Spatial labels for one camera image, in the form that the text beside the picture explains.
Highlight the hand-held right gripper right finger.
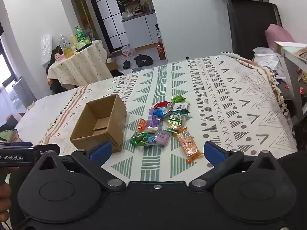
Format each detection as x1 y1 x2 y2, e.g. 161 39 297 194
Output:
189 141 281 192

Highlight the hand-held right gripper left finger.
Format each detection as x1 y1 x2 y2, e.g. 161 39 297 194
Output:
36 141 125 192

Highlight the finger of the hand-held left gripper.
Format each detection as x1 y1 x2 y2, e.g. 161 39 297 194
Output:
0 142 60 154

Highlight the long orange snack packet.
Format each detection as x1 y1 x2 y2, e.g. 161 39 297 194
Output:
177 128 204 164

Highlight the brown cardboard box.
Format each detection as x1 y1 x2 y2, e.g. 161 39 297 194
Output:
69 93 127 153

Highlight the dark green leafy snack packet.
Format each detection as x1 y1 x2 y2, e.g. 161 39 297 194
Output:
130 132 150 147

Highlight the green gold snack packet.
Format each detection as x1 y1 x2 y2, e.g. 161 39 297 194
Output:
166 112 185 133

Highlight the lilac snack packet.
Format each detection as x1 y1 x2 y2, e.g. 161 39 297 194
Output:
153 129 172 151

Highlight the white black snack packet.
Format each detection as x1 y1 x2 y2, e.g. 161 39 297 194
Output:
172 102 190 114

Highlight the purple snack packet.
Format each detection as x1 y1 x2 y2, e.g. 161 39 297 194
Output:
146 109 163 128

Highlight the bright green snack packet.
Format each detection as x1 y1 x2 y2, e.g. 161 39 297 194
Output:
171 94 187 104

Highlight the blue snack packet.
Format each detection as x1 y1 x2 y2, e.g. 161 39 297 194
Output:
153 107 169 118

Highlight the red snack packet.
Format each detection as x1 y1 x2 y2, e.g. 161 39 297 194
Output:
152 101 170 111

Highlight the person's left hand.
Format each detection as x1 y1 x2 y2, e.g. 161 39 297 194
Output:
0 183 11 221

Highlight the green striped clothing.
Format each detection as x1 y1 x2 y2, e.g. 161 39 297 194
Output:
0 129 20 144

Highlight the white bed sheet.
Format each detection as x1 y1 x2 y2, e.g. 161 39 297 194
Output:
14 86 81 149

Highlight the grey bin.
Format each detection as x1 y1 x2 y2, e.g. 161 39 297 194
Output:
12 77 37 111

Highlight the black bag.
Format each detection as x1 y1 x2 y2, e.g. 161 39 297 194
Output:
109 69 125 78

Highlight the small cardboard box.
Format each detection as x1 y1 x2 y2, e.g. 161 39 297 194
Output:
106 57 118 71

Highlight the round table with dotted cloth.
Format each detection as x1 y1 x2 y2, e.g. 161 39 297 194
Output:
47 39 113 85

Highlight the clear plastic pack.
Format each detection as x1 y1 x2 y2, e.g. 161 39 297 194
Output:
41 34 53 65

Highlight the clear bottle with yellow liquid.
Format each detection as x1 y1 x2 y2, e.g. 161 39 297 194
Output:
59 34 72 58

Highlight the white crumpled cloth pile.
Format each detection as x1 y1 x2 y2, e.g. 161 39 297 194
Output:
252 47 286 77

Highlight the red oil jug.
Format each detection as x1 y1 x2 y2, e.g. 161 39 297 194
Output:
157 42 166 60

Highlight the green soda bottle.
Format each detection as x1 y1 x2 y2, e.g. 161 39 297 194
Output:
74 25 83 42

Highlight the white side table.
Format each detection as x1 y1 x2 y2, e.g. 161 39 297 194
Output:
275 41 307 125

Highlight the white kitchen cabinet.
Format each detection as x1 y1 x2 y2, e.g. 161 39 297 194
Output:
121 12 160 49

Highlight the black framed sliding door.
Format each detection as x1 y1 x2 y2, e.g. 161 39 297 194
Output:
87 0 131 53

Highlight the pink pillow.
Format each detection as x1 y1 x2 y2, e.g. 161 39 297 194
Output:
264 23 295 51

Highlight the tall wooden panel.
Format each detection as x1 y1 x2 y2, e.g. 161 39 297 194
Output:
69 0 96 41

